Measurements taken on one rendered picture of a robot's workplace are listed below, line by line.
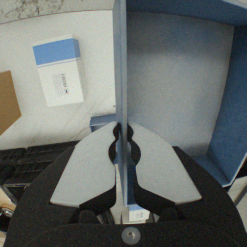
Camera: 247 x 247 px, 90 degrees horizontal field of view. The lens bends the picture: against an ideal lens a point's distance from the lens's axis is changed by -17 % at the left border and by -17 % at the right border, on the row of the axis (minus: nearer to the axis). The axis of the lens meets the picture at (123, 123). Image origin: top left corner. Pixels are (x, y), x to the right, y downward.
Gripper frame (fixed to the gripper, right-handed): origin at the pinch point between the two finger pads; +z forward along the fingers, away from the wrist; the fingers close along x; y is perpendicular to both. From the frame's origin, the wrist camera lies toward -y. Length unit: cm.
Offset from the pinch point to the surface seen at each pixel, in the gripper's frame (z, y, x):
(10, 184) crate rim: 16, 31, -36
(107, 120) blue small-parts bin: 36.7, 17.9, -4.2
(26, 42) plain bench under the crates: 40, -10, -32
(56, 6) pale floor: 109, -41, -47
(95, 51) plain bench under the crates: 41.5, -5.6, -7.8
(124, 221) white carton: 35, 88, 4
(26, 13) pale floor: 107, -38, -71
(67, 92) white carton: 31.9, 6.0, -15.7
